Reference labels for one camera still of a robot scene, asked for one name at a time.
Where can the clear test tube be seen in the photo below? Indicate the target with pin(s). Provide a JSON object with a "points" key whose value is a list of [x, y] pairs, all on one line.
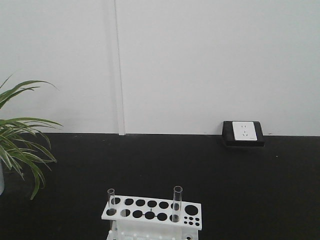
{"points": [[111, 202], [176, 204]]}

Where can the black white power socket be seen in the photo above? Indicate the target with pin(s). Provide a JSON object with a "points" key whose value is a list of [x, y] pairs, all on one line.
{"points": [[242, 134]]}

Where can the white test tube rack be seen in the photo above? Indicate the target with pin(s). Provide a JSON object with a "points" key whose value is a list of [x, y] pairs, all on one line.
{"points": [[143, 218]]}

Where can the green spider plant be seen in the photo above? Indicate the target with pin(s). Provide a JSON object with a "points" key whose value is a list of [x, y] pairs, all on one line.
{"points": [[16, 151]]}

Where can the white plant pot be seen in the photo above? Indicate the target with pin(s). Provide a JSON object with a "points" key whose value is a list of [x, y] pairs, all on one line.
{"points": [[2, 181]]}

